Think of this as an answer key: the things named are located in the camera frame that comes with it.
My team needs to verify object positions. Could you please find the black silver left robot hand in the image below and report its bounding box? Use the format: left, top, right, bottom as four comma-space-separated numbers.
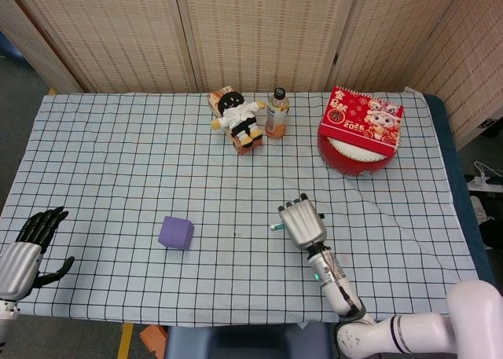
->
0, 206, 75, 301

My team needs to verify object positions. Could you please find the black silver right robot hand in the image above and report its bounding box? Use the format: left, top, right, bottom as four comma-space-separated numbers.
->
277, 192, 329, 252

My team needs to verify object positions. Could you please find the green marker pen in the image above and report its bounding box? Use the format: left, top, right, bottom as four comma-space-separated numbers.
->
269, 213, 325, 232

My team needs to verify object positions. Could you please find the purple foam cube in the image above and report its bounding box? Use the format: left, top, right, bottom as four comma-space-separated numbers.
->
157, 215, 195, 252

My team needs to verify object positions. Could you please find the red drum with studs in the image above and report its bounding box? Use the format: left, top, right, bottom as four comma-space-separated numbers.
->
316, 133, 397, 178

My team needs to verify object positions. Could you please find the orange cardboard box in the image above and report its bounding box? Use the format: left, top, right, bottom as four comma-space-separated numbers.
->
207, 86, 265, 156

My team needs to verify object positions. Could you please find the orange drink plastic bottle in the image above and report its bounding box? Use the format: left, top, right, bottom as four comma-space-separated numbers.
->
265, 86, 291, 140

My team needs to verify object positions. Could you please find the red 2026 desk calendar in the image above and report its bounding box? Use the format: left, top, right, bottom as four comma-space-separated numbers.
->
317, 85, 405, 156

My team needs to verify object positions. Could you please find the black white plush doll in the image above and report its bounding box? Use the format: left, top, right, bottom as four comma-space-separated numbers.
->
211, 91, 267, 147

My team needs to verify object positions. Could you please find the dark blue padded seat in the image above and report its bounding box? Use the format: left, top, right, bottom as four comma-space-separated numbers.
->
163, 322, 338, 359

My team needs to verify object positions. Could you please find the white black checkered tablecloth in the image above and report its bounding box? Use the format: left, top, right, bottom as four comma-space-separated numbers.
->
0, 86, 485, 328

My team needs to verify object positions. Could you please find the orange block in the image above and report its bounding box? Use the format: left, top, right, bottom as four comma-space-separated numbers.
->
140, 324, 168, 354

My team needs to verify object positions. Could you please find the dark blue padded table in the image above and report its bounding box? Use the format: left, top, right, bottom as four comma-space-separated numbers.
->
422, 93, 497, 293

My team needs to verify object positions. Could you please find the white shoe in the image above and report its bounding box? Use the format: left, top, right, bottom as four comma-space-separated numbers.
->
470, 196, 486, 224

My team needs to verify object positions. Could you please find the white power strip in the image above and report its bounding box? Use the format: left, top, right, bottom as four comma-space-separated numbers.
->
465, 160, 503, 192

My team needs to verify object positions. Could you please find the beige wooden folding screen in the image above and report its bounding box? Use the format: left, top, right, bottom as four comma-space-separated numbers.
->
0, 0, 503, 150

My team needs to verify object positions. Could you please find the blue plastic object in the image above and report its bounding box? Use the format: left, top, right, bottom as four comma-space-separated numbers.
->
0, 32, 31, 68

